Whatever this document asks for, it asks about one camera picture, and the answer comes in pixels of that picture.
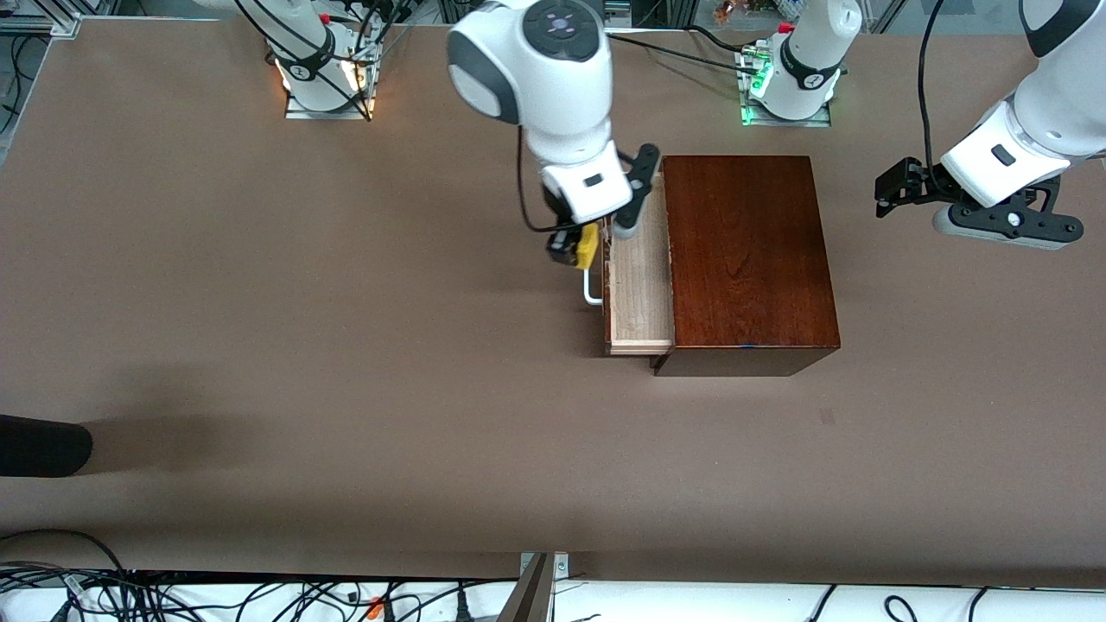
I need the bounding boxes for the wooden drawer with white handle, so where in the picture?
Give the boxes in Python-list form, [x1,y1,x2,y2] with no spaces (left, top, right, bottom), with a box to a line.
[582,173,677,357]

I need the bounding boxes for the dark brown wooden cabinet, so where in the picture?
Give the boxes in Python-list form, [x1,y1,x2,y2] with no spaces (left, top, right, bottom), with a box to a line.
[655,155,842,378]

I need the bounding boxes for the white bench strip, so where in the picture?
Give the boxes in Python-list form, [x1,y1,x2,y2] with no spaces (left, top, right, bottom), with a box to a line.
[0,577,1106,622]

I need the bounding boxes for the black rounded object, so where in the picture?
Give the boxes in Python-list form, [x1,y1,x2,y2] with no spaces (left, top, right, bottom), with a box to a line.
[0,415,93,478]

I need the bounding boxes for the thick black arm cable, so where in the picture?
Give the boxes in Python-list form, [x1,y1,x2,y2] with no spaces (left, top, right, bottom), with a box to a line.
[517,128,578,234]

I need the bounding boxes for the long black arm cable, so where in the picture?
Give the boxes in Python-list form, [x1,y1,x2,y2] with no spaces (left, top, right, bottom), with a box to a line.
[918,0,953,187]

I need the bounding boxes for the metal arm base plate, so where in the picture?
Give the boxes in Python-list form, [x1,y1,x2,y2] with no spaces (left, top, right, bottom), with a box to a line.
[285,82,374,120]
[741,82,832,129]

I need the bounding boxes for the straight black table cable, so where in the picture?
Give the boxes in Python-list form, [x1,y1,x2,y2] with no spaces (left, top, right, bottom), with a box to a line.
[605,33,757,75]

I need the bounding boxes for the curved black table cable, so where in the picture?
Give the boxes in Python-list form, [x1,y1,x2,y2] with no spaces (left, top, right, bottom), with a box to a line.
[687,24,753,54]

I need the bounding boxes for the aluminium profile post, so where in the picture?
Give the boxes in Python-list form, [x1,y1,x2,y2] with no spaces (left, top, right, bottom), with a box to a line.
[499,551,571,622]

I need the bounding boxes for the tangled black cables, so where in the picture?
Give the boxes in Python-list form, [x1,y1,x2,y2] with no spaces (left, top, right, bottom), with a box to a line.
[0,529,519,622]

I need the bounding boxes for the aluminium frame rail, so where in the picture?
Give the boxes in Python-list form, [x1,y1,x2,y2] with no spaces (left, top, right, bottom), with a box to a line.
[0,0,118,37]

